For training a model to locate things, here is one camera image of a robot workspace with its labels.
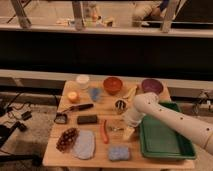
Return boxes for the silver metal fork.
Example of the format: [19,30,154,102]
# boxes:
[109,126,124,132]

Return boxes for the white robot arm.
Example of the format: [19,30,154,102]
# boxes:
[122,92,213,155]

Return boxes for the small dark round cup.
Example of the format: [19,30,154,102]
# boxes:
[115,100,127,114]

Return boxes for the blue plastic cup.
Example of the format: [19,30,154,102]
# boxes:
[89,87,101,102]

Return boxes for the white plastic cup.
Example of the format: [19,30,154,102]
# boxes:
[76,74,90,90]

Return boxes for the blue sponge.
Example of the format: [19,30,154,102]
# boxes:
[108,146,130,161]

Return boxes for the orange carrot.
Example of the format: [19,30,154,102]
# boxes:
[100,120,109,144]

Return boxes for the green plastic tray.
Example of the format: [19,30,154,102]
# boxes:
[139,101,197,160]

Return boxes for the yellow banana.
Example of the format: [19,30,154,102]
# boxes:
[123,85,138,102]

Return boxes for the black rectangular block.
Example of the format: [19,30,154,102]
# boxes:
[77,115,98,124]

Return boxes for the light blue cloth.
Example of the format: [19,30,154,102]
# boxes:
[70,130,95,160]

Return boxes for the orange red bowl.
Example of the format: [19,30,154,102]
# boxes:
[103,77,123,95]

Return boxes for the purple bowl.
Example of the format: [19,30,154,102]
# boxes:
[141,79,163,94]

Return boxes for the brown grape bunch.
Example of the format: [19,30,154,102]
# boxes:
[56,128,78,152]

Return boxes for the orange fruit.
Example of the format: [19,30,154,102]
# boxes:
[67,91,79,103]

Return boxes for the black square container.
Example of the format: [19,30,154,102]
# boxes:
[54,113,68,124]

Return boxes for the black handled brush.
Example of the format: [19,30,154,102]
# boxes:
[59,103,94,114]

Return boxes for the black cables on floor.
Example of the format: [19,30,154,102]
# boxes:
[0,93,34,148]

